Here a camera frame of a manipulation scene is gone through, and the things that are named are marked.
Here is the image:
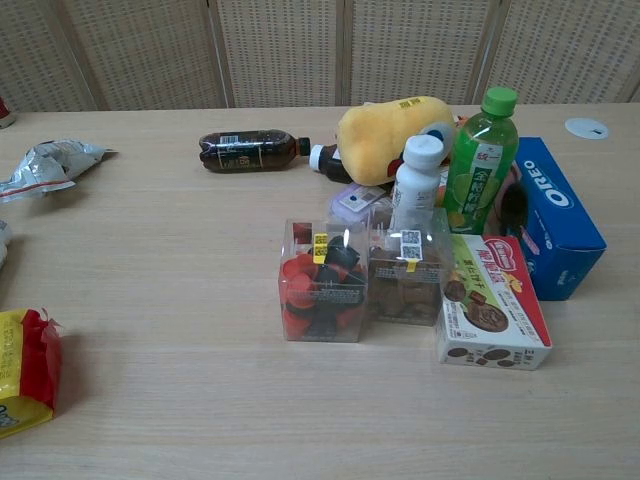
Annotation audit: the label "black drink bottle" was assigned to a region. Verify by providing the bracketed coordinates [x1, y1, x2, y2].
[198, 129, 312, 174]

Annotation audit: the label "brown bottle white cap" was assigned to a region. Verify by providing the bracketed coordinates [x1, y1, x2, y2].
[308, 143, 362, 185]

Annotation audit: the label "small white bottle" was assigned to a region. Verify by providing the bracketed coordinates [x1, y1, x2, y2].
[389, 134, 446, 232]

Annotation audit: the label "green tea bottle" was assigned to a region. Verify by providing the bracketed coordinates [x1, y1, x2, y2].
[442, 86, 520, 237]

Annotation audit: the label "small purple case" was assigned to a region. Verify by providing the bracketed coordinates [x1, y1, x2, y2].
[327, 181, 390, 232]

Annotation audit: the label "clear box red black pieces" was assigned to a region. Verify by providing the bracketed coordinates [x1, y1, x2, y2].
[277, 217, 372, 344]

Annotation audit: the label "clear box brown cookies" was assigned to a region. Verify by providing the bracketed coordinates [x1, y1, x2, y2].
[366, 206, 454, 328]

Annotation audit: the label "yellow plush toy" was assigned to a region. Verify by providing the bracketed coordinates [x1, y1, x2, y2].
[337, 95, 457, 188]

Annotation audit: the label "white red cookie box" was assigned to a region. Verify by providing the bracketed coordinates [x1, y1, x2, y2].
[434, 233, 554, 372]

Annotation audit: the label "woven folding screen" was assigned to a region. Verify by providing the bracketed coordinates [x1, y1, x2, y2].
[0, 0, 640, 114]

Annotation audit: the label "blue Oreo box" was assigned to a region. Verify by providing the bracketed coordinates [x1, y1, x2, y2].
[504, 136, 608, 303]

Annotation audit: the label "crumpled silver snack bag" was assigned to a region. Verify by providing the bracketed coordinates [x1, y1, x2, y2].
[0, 139, 119, 205]

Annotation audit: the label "white table grommet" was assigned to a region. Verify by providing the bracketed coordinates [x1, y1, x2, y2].
[564, 117, 611, 141]

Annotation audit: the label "yellow red snack bag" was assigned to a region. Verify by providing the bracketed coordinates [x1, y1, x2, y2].
[0, 307, 64, 442]

